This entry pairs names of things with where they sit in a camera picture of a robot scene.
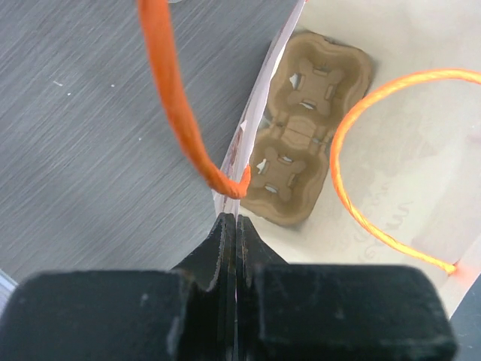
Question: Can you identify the cardboard cup carrier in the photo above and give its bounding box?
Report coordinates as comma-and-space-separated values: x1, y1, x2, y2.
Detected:
240, 32, 373, 226

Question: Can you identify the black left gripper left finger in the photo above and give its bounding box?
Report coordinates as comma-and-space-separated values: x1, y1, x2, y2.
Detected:
1, 214, 236, 360

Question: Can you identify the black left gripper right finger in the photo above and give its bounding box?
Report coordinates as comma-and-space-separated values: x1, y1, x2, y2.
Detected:
236, 216, 458, 360

